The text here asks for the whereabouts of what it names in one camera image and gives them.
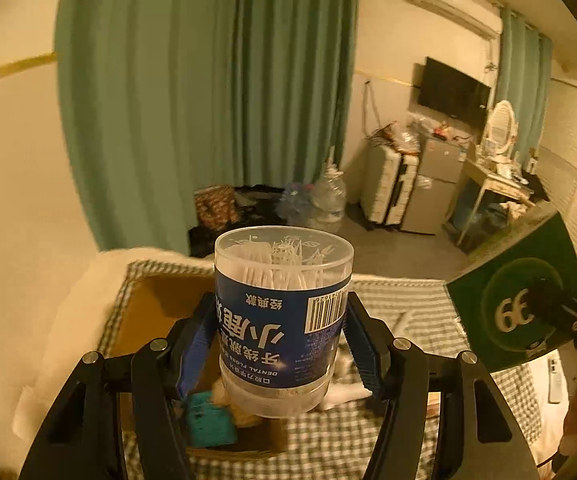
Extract black wall television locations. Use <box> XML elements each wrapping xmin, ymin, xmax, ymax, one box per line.
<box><xmin>417</xmin><ymin>57</ymin><xmax>493</xmax><ymax>129</ymax></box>

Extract silver mini fridge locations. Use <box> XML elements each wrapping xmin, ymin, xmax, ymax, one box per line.
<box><xmin>401</xmin><ymin>137</ymin><xmax>470</xmax><ymax>236</ymax></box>

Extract white dressing table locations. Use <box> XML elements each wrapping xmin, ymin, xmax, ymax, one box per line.
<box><xmin>455</xmin><ymin>156</ymin><xmax>552</xmax><ymax>255</ymax></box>

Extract brown floral bag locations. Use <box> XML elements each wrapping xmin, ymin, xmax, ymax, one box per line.
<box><xmin>193</xmin><ymin>185</ymin><xmax>242</xmax><ymax>234</ymax></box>

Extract clear plastic bags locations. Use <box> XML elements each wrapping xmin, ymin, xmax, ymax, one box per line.
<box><xmin>383</xmin><ymin>116</ymin><xmax>432</xmax><ymax>155</ymax></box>

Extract large clear water jug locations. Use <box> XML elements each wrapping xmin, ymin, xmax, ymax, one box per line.
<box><xmin>310</xmin><ymin>159</ymin><xmax>348</xmax><ymax>227</ymax></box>

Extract white air conditioner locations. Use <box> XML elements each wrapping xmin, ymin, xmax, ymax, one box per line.
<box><xmin>409</xmin><ymin>0</ymin><xmax>502</xmax><ymax>41</ymax></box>

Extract white oval vanity mirror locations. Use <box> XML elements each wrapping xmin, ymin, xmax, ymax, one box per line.
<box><xmin>483</xmin><ymin>100</ymin><xmax>519</xmax><ymax>162</ymax></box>

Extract blue and white tissue pack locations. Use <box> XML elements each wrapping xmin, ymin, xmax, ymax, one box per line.
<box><xmin>321</xmin><ymin>349</ymin><xmax>372</xmax><ymax>412</ymax></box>

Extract black bag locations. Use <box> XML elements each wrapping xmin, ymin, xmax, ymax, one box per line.
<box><xmin>187</xmin><ymin>185</ymin><xmax>292</xmax><ymax>257</ymax></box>

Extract small teal box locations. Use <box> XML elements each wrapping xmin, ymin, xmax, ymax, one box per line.
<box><xmin>184</xmin><ymin>391</ymin><xmax>240</xmax><ymax>449</ymax></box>

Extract clear dental floss pick jar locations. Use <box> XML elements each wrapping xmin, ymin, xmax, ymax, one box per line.
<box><xmin>213</xmin><ymin>226</ymin><xmax>355</xmax><ymax>418</ymax></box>

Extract wide green curtain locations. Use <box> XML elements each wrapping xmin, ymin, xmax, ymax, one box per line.
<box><xmin>54</xmin><ymin>0</ymin><xmax>360</xmax><ymax>252</ymax></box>

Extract blue-wrapped water bottle pack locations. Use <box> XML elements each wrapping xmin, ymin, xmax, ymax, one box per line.
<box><xmin>275</xmin><ymin>182</ymin><xmax>319</xmax><ymax>229</ymax></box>

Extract green box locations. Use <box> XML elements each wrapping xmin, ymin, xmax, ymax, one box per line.
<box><xmin>443</xmin><ymin>212</ymin><xmax>577</xmax><ymax>373</ymax></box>

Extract brown cardboard box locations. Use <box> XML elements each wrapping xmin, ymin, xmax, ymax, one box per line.
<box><xmin>101</xmin><ymin>270</ymin><xmax>289</xmax><ymax>461</ymax></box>

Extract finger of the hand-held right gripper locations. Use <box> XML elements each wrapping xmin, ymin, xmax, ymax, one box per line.
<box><xmin>521</xmin><ymin>277</ymin><xmax>577</xmax><ymax>346</ymax></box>

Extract hanging wall cable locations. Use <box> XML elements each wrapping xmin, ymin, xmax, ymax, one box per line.
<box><xmin>361</xmin><ymin>79</ymin><xmax>377</xmax><ymax>138</ymax></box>

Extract white hard-shell suitcase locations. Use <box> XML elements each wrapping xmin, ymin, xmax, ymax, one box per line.
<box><xmin>359</xmin><ymin>141</ymin><xmax>420</xmax><ymax>232</ymax></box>

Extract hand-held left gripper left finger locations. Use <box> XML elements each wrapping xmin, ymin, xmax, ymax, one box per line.
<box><xmin>18</xmin><ymin>292</ymin><xmax>219</xmax><ymax>480</ymax></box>

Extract narrow green curtain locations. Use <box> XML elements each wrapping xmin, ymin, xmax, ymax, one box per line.
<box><xmin>495</xmin><ymin>4</ymin><xmax>554</xmax><ymax>161</ymax></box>

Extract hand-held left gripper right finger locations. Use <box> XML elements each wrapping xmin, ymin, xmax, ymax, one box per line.
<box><xmin>343</xmin><ymin>291</ymin><xmax>542</xmax><ymax>480</ymax></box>

